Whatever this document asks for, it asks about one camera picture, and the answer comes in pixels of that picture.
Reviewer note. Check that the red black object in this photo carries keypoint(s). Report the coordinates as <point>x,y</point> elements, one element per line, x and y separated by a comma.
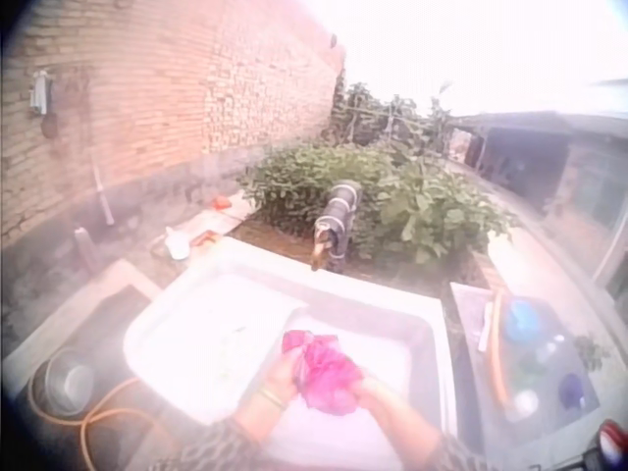
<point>611,444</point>

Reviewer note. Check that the dark roofed shed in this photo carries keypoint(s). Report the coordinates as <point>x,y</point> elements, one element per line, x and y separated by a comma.
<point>544,147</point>

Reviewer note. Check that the wrapped water tap pipe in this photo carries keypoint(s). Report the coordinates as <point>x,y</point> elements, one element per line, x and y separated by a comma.
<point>338,221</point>

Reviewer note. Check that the metal bowl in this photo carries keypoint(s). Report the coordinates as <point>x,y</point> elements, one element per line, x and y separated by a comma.
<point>68,382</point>

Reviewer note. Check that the white wash basin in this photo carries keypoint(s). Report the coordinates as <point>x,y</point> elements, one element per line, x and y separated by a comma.
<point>275,343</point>

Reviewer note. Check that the grey wall box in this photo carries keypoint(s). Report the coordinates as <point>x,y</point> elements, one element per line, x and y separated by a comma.
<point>41,93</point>

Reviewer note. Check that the white plastic jug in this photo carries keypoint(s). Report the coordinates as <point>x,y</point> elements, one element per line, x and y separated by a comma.
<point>176,243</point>

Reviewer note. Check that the person's left hand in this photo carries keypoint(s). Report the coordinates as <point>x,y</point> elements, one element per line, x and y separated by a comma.
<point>283,374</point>

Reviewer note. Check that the white pipe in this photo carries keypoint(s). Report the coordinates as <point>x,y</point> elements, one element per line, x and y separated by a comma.
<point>103,196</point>

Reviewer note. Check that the small red object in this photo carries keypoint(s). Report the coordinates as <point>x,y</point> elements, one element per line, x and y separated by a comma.
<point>221,202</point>

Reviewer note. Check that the person's right fingers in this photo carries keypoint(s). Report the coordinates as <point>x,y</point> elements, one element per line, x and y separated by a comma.
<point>360,390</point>

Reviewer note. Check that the pink cloth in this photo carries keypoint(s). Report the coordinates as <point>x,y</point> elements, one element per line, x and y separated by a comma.
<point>325,368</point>

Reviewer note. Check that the green garden plants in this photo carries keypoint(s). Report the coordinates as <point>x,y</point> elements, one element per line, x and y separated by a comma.
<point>378,196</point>

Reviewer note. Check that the person's right hand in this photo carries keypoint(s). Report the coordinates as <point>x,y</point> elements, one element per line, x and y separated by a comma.
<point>369,392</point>

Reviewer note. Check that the person's left fingers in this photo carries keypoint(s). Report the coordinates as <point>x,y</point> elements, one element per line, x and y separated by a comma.
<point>294,365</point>

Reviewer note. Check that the grey tub of items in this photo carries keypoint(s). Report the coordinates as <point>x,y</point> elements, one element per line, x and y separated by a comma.
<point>527,358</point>

